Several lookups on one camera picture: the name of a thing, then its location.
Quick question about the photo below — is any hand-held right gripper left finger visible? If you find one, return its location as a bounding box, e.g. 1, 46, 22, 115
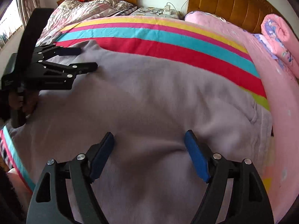
26, 132, 115, 224

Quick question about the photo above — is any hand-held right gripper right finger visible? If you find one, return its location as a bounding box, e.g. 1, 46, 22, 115
184, 130, 274, 224

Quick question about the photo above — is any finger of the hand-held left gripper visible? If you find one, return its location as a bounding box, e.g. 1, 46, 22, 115
35, 44, 82, 61
38, 62, 98, 91

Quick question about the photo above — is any person's left hand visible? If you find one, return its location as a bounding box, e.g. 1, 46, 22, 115
8, 90, 40, 118

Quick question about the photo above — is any floral patchwork quilt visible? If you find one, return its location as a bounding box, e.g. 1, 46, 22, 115
38, 0, 137, 45

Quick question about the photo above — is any window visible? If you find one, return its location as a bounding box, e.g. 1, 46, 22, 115
0, 0, 26, 49

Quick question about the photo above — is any plaid bed sheet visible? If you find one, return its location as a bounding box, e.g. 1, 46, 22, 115
0, 133, 13, 167
114, 5, 137, 16

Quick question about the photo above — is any nightstand with patterned cover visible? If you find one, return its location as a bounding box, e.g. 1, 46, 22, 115
130, 7, 185, 20

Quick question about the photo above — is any rainbow striped blanket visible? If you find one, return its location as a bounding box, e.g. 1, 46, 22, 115
0, 16, 271, 193

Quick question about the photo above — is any pink bed sheet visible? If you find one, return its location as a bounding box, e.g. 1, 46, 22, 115
184, 11, 299, 222

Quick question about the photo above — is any white charger block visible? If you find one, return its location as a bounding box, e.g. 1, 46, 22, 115
164, 2, 176, 16

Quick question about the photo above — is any rolled pink floral blanket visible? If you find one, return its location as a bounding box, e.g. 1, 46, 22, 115
253, 14, 299, 78

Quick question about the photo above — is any white cable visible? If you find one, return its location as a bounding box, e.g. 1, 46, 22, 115
179, 0, 189, 19

